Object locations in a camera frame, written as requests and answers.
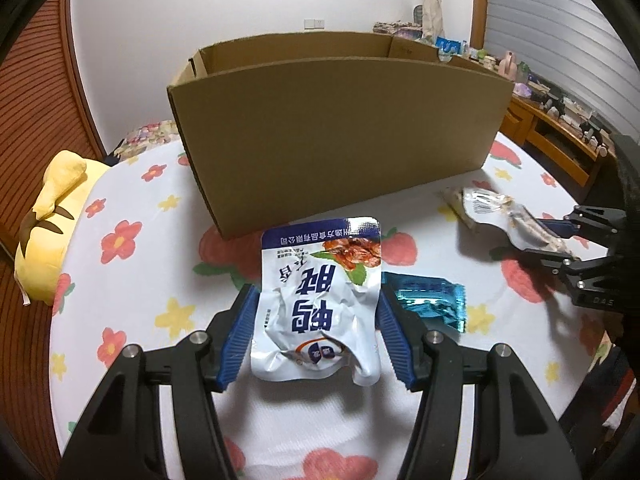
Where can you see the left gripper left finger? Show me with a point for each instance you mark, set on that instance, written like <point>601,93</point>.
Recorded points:
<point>120,435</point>

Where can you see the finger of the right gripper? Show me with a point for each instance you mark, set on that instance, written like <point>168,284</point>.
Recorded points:
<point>560,227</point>
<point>566,266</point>

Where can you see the orange white long snack packet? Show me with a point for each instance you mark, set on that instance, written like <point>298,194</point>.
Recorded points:
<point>478,207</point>

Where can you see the teal foil snack wrapper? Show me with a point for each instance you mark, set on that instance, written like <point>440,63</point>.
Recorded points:
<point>430,298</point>

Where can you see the small white blue snack pouch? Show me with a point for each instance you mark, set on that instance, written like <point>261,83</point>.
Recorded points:
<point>316,312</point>

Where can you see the wooden side cabinet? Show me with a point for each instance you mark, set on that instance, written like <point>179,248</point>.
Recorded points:
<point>526,125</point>

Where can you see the pink kettle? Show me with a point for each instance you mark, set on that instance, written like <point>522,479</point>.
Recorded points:
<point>508,66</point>

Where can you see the floral white bed blanket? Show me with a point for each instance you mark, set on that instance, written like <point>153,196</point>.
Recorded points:
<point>147,266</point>

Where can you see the grey window blind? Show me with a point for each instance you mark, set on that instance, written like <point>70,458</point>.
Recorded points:
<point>571,43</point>

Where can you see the blue white box on cabinet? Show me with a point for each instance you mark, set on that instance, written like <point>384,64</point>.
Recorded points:
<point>448,46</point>

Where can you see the yellow pikachu plush toy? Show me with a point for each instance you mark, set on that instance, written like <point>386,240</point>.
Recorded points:
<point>47,228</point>

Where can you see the brown cardboard box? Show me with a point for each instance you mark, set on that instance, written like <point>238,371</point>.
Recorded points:
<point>280,127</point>

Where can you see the wooden louvered wardrobe door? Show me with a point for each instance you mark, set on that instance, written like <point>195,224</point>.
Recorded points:
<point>43,110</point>

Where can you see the white wall switch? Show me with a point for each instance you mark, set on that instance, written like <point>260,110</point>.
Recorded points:
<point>313,24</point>

